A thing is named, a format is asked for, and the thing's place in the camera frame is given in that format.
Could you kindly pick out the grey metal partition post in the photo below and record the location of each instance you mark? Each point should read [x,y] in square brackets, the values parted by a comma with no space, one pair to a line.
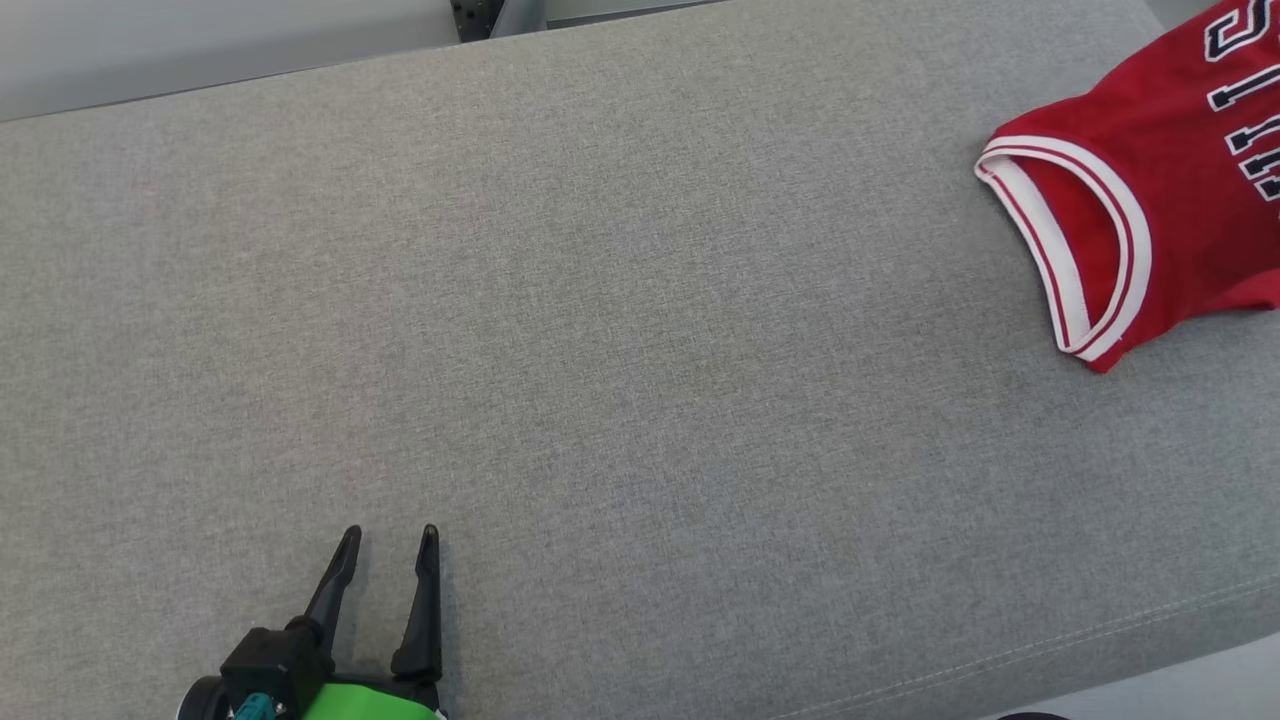
[475,18]

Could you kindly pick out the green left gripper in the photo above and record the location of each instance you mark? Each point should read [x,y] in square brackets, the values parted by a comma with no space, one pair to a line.
[375,705]

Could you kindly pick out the black round wrist knob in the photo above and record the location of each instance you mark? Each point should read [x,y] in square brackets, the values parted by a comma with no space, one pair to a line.
[203,702]

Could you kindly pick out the red and white basketball jersey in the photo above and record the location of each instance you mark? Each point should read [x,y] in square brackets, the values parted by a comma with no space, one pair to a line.
[1160,120]

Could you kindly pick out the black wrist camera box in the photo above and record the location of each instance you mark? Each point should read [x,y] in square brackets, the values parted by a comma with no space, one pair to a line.
[275,660]

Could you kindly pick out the dark robot torso part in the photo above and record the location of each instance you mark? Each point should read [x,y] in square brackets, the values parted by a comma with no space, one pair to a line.
[1030,717]

